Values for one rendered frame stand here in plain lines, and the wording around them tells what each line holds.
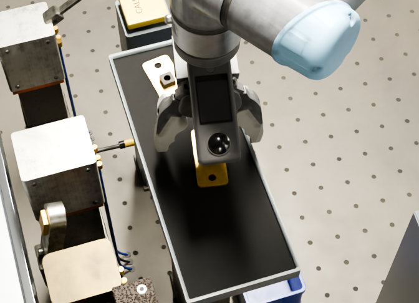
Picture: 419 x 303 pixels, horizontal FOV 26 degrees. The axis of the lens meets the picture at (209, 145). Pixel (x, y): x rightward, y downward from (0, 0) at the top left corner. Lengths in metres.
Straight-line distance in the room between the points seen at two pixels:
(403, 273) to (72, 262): 0.46
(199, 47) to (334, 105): 0.85
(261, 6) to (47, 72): 0.69
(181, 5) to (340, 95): 0.91
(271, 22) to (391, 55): 1.03
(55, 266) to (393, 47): 0.93
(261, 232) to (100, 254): 0.22
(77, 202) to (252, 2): 0.54
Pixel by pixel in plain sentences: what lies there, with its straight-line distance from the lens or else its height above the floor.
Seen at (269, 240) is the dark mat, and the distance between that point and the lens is 1.08.
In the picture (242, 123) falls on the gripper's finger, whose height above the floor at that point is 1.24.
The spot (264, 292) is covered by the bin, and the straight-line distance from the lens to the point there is 1.55.
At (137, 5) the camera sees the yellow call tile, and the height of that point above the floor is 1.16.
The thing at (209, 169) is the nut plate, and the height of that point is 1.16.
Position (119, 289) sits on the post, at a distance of 1.12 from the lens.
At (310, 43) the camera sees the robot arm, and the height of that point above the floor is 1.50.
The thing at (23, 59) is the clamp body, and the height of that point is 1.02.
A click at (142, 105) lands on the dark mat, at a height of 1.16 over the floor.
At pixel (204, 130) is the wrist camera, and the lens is 0.96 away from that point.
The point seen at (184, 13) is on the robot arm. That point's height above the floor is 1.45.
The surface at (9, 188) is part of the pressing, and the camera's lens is 1.32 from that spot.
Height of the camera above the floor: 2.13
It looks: 59 degrees down
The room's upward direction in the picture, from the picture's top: straight up
